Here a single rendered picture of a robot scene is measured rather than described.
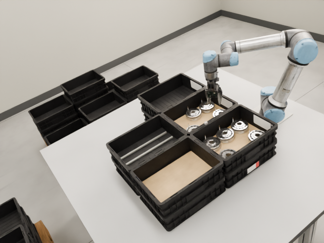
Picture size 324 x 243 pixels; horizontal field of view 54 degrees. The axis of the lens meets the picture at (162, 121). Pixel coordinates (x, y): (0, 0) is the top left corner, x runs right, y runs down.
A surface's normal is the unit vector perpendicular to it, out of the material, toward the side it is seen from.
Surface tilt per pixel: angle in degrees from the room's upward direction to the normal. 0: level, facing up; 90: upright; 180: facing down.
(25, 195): 0
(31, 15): 90
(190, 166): 0
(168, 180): 0
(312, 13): 90
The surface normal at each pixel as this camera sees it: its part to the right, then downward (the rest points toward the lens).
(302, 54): -0.09, 0.52
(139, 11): 0.56, 0.42
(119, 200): -0.18, -0.77
